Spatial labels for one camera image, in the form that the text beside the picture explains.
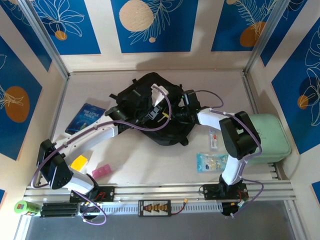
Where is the blue floral wall poster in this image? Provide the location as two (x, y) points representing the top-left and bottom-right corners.
(0, 34), (43, 161)
(259, 0), (309, 67)
(271, 18), (320, 155)
(32, 0), (102, 56)
(0, 0), (53, 73)
(211, 0), (277, 53)
(111, 0), (199, 54)

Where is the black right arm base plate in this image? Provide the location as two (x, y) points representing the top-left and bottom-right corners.
(202, 183), (249, 201)

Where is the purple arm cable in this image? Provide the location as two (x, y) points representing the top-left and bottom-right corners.
(31, 84), (172, 226)
(194, 89), (265, 218)

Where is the yellow cartoon cover book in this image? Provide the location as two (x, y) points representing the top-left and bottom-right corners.
(69, 154), (89, 172)

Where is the mint green zip pouch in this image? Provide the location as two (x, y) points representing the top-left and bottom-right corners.
(246, 113), (292, 166)

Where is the aluminium frame post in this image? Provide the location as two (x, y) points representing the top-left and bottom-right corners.
(243, 0), (292, 73)
(18, 0), (70, 78)

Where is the light blue sachet packet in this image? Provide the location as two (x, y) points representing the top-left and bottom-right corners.
(196, 152), (230, 173)

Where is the black charging board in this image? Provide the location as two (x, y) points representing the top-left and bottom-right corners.
(138, 199), (172, 217)

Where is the black ribbed power box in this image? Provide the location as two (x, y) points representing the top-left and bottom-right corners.
(40, 202), (79, 218)

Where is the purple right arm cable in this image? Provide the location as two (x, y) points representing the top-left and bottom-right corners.
(194, 89), (265, 218)

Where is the black backpack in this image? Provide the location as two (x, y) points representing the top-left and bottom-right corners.
(109, 72), (195, 147)

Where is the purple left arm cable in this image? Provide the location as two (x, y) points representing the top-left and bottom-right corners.
(31, 84), (172, 226)

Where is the blue Little Prince book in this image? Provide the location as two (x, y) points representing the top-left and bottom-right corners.
(64, 102), (107, 136)

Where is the red wire with yellow plug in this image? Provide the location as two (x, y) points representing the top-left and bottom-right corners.
(171, 198), (190, 215)

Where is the pink and clear pill box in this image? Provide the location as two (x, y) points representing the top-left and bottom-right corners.
(91, 163), (123, 179)

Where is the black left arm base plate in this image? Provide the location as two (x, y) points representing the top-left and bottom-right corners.
(69, 184), (116, 203)

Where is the grey slotted cable duct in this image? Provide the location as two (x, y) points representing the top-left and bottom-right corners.
(79, 201), (223, 215)

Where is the aluminium rail beam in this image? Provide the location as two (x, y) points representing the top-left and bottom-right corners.
(23, 183), (295, 201)

